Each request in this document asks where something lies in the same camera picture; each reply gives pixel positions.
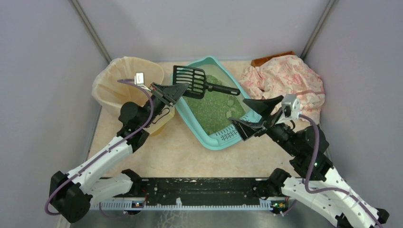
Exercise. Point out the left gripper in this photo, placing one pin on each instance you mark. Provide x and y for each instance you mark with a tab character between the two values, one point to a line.
160	95

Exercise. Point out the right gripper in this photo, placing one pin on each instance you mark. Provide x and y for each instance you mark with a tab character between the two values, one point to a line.
265	119

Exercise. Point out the black litter scoop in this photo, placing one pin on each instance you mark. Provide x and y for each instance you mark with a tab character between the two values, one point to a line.
196	80

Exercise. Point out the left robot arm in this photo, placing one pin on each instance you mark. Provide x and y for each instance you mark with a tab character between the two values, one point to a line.
73	193

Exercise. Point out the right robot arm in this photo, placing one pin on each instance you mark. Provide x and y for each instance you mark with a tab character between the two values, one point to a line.
319	184

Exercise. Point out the teal litter box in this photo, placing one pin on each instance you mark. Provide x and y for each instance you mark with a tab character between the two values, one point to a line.
206	118

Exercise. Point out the brown wooden box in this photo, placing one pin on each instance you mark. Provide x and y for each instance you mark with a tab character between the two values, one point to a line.
260	61

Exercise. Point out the pink patterned cloth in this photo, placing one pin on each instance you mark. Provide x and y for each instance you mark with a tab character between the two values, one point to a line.
286	75

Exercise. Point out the bin with beige bag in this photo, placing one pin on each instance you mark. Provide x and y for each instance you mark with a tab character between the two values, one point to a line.
111	94

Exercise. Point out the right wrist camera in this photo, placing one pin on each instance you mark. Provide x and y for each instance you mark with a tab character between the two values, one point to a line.
290	106

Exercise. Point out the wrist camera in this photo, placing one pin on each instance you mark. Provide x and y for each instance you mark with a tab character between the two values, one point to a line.
139	79
290	106

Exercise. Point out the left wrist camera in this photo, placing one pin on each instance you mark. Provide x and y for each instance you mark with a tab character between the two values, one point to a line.
139	79

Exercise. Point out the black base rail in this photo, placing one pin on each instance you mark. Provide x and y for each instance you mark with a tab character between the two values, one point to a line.
157	194

